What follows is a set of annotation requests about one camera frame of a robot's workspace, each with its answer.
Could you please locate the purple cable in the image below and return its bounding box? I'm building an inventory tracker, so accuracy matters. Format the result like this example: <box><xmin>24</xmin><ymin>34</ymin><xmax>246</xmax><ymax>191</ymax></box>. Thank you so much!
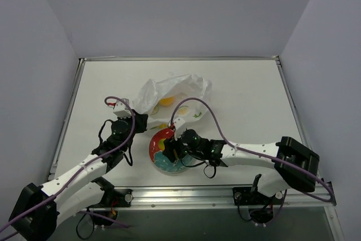
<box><xmin>0</xmin><ymin>96</ymin><xmax>136</xmax><ymax>233</ymax></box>
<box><xmin>169</xmin><ymin>97</ymin><xmax>335</xmax><ymax>221</ymax></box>

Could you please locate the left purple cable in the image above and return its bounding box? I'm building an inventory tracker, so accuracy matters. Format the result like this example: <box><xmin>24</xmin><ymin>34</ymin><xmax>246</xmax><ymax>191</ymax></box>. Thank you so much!
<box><xmin>0</xmin><ymin>96</ymin><xmax>136</xmax><ymax>233</ymax></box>

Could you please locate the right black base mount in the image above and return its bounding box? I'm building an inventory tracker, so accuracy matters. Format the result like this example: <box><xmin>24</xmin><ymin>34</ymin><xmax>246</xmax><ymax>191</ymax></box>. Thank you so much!
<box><xmin>232</xmin><ymin>187</ymin><xmax>285</xmax><ymax>227</ymax></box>

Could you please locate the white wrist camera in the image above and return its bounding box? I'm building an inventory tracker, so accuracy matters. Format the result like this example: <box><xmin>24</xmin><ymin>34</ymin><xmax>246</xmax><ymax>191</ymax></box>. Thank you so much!
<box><xmin>106</xmin><ymin>98</ymin><xmax>131</xmax><ymax>119</ymax></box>
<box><xmin>168</xmin><ymin>118</ymin><xmax>187</xmax><ymax>139</ymax></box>

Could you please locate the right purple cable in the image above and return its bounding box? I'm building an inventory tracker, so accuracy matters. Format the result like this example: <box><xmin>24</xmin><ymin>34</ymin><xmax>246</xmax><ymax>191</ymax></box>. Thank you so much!
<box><xmin>169</xmin><ymin>97</ymin><xmax>335</xmax><ymax>221</ymax></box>

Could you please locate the yellow green fake mango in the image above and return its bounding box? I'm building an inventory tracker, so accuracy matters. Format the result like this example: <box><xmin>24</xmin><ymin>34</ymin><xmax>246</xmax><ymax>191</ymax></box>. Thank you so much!
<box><xmin>157</xmin><ymin>138</ymin><xmax>166</xmax><ymax>151</ymax></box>

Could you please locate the aluminium front rail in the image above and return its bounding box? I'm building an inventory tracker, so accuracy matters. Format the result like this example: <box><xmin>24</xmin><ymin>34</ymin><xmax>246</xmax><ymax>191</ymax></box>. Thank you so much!
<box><xmin>30</xmin><ymin>181</ymin><xmax>337</xmax><ymax>211</ymax></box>

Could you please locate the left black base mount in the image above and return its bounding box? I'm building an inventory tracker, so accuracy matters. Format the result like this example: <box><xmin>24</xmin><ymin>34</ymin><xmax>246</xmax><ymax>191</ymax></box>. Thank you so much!
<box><xmin>87</xmin><ymin>178</ymin><xmax>133</xmax><ymax>227</ymax></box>

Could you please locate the yellow fake fruit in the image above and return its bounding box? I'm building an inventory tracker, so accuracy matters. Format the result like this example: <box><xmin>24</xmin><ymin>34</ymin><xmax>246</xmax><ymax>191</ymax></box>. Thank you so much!
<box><xmin>158</xmin><ymin>97</ymin><xmax>175</xmax><ymax>107</ymax></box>

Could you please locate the white plastic bag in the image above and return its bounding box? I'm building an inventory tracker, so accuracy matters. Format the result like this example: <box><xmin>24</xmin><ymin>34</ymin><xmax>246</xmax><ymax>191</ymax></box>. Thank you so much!
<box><xmin>132</xmin><ymin>74</ymin><xmax>212</xmax><ymax>130</ymax></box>

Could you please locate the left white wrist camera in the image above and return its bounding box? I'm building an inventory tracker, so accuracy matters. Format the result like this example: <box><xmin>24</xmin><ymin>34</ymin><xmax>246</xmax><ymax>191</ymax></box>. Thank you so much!
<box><xmin>106</xmin><ymin>98</ymin><xmax>131</xmax><ymax>119</ymax></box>

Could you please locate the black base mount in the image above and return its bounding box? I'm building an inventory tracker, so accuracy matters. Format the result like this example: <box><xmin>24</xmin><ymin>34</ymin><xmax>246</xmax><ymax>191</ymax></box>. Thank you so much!
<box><xmin>232</xmin><ymin>187</ymin><xmax>285</xmax><ymax>227</ymax></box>
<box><xmin>87</xmin><ymin>178</ymin><xmax>133</xmax><ymax>227</ymax></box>

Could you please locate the red plate blue flower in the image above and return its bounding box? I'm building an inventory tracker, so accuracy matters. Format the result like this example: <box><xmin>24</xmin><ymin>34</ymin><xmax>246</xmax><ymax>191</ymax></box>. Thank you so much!
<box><xmin>148</xmin><ymin>128</ymin><xmax>201</xmax><ymax>175</ymax></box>

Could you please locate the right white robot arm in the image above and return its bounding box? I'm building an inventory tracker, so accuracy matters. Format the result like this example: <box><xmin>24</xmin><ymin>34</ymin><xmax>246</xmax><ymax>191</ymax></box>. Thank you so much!
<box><xmin>162</xmin><ymin>129</ymin><xmax>319</xmax><ymax>203</ymax></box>

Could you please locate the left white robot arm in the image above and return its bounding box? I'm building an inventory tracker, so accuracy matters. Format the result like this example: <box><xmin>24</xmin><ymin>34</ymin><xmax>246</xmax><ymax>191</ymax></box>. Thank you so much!
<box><xmin>8</xmin><ymin>112</ymin><xmax>148</xmax><ymax>240</ymax></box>

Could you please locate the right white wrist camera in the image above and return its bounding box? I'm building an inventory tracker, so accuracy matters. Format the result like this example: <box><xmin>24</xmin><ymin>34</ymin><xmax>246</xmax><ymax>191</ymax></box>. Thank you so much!
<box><xmin>168</xmin><ymin>118</ymin><xmax>187</xmax><ymax>139</ymax></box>

